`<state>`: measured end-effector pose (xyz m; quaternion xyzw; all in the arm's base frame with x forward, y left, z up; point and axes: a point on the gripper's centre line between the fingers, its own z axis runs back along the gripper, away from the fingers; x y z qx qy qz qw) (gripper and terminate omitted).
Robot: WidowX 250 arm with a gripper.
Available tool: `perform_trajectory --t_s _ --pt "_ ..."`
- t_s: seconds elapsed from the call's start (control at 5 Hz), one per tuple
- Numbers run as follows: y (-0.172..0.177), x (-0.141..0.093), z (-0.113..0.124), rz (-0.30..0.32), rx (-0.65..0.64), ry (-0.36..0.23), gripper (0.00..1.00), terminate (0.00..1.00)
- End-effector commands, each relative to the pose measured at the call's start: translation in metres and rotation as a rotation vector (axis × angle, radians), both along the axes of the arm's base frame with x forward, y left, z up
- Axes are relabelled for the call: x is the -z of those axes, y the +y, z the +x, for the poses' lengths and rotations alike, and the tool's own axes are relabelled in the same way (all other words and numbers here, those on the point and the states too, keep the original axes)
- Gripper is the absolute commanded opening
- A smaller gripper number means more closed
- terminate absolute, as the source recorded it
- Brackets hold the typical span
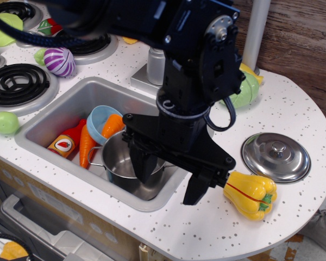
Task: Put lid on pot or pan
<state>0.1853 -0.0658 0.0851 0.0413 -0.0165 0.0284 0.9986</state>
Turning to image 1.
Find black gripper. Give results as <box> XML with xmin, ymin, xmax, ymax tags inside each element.
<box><xmin>123</xmin><ymin>109</ymin><xmax>235</xmax><ymax>205</ymax></box>

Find steel pot lid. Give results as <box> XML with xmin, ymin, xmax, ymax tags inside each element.
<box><xmin>241</xmin><ymin>133</ymin><xmax>311</xmax><ymax>184</ymax></box>

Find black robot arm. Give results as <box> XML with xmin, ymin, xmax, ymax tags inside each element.
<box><xmin>46</xmin><ymin>1</ymin><xmax>245</xmax><ymax>205</ymax></box>

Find orange toy carrot in bowl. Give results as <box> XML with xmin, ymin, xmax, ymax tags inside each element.
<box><xmin>101</xmin><ymin>114</ymin><xmax>125</xmax><ymax>139</ymax></box>

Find yellow toy bell pepper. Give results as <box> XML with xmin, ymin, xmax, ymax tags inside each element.
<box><xmin>223</xmin><ymin>171</ymin><xmax>277</xmax><ymax>221</ymax></box>

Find light blue toy bowl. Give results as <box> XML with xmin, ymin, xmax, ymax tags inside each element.
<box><xmin>87</xmin><ymin>105</ymin><xmax>122</xmax><ymax>145</ymax></box>

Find silver toy sink basin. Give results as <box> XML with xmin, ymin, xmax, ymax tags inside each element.
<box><xmin>15</xmin><ymin>77</ymin><xmax>190</xmax><ymax>212</ymax></box>

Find red toy ketchup bottle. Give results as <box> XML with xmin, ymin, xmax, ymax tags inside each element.
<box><xmin>47</xmin><ymin>119</ymin><xmax>86</xmax><ymax>158</ymax></box>

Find silver toy faucet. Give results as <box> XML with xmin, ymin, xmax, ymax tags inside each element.
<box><xmin>130</xmin><ymin>46</ymin><xmax>166</xmax><ymax>96</ymax></box>

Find green toy cabbage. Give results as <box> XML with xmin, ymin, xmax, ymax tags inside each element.
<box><xmin>230</xmin><ymin>72</ymin><xmax>260</xmax><ymax>109</ymax></box>

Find yellow toy squash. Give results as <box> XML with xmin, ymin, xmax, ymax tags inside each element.
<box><xmin>240</xmin><ymin>63</ymin><xmax>264</xmax><ymax>85</ymax></box>

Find purple toy onion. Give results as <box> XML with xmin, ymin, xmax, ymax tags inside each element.
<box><xmin>43</xmin><ymin>48</ymin><xmax>76</xmax><ymax>77</ymax></box>

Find green toy apple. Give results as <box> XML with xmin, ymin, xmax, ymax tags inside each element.
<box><xmin>0</xmin><ymin>111</ymin><xmax>20</xmax><ymax>134</ymax></box>

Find small green toy vegetable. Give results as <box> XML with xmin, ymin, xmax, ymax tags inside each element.
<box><xmin>34</xmin><ymin>48</ymin><xmax>47</xmax><ymax>66</ymax></box>

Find yellow object bottom left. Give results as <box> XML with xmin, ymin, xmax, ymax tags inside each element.
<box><xmin>0</xmin><ymin>241</ymin><xmax>28</xmax><ymax>260</ymax></box>

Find front black stove burner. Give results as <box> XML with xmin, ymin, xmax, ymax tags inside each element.
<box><xmin>0</xmin><ymin>64</ymin><xmax>59</xmax><ymax>116</ymax></box>

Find right grey support pole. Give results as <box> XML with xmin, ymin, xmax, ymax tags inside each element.
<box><xmin>243</xmin><ymin>0</ymin><xmax>271</xmax><ymax>75</ymax></box>

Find red toy chili pepper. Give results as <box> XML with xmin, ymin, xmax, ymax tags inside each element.
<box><xmin>37</xmin><ymin>18</ymin><xmax>62</xmax><ymax>36</ymax></box>

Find light green toy plate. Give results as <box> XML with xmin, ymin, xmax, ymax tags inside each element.
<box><xmin>0</xmin><ymin>13</ymin><xmax>24</xmax><ymax>47</ymax></box>

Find steel pot with handles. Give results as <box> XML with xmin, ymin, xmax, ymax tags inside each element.
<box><xmin>87</xmin><ymin>131</ymin><xmax>177</xmax><ymax>201</ymax></box>

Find grey oven door handle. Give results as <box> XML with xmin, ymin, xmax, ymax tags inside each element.
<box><xmin>1</xmin><ymin>195</ymin><xmax>110</xmax><ymax>260</ymax></box>

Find black braided cable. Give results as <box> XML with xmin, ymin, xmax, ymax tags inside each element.
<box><xmin>0</xmin><ymin>5</ymin><xmax>85</xmax><ymax>48</ymax></box>

